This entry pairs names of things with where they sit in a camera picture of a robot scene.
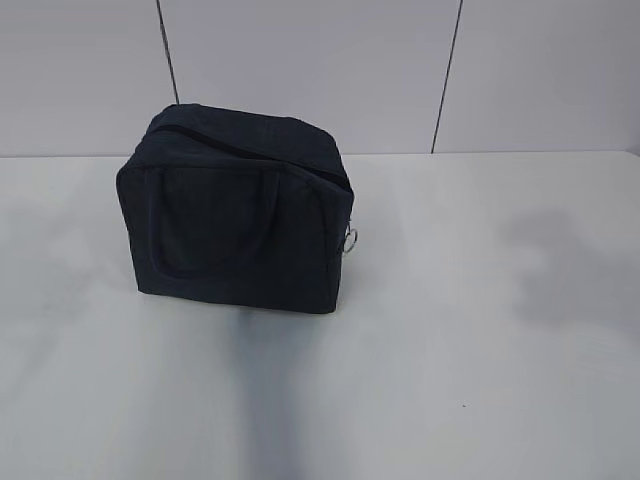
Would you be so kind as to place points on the dark navy lunch bag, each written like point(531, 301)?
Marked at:
point(237, 208)

